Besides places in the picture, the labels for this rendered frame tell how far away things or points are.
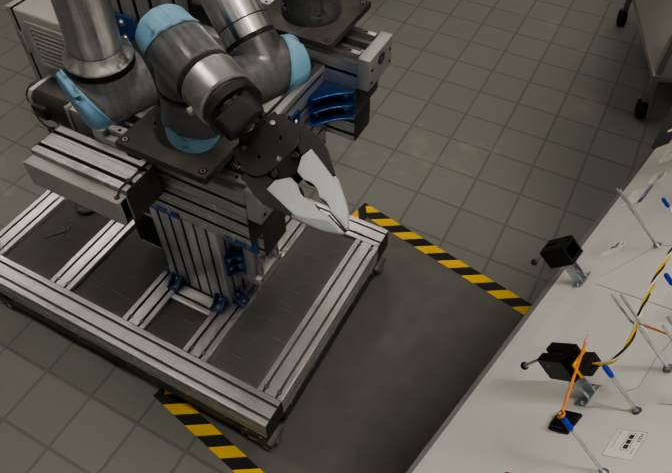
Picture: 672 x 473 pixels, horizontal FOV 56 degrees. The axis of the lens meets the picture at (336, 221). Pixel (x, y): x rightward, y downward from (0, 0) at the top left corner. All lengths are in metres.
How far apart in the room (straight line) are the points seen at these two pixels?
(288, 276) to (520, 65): 1.93
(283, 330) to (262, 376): 0.17
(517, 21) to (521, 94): 0.68
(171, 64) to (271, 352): 1.43
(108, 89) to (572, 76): 2.83
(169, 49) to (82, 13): 0.31
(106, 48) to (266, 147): 0.49
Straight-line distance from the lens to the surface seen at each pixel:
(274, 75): 0.88
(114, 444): 2.27
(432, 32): 3.76
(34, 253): 2.53
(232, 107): 0.60
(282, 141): 0.66
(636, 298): 1.26
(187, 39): 0.76
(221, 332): 2.11
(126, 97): 1.15
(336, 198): 0.63
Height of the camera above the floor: 2.01
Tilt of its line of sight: 49 degrees down
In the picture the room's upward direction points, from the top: straight up
